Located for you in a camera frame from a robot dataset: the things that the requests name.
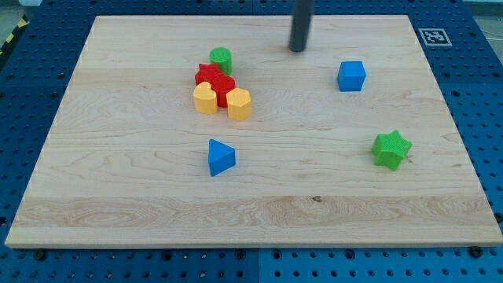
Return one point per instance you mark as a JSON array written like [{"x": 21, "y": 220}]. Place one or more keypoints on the red circle block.
[{"x": 222, "y": 84}]

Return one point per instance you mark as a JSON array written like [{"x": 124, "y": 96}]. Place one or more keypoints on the blue triangle block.
[{"x": 220, "y": 157}]

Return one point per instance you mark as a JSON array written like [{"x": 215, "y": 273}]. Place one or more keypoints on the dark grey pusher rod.
[{"x": 300, "y": 27}]

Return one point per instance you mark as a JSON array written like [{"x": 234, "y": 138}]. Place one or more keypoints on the green circle block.
[{"x": 223, "y": 58}]

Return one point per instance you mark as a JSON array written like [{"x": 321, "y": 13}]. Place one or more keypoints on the yellow hexagon block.
[{"x": 239, "y": 104}]

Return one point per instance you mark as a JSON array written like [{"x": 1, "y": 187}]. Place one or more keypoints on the blue cube block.
[{"x": 351, "y": 76}]

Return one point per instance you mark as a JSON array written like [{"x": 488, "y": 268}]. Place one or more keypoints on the green star block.
[{"x": 390, "y": 149}]

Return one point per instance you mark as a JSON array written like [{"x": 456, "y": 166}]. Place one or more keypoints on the red star block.
[{"x": 207, "y": 72}]

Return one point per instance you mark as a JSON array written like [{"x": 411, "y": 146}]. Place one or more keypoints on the yellow heart block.
[{"x": 205, "y": 98}]

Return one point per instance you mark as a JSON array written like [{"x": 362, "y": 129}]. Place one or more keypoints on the white fiducial marker tag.
[{"x": 435, "y": 37}]

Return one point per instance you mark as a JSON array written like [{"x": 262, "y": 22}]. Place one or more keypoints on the wooden board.
[{"x": 125, "y": 161}]

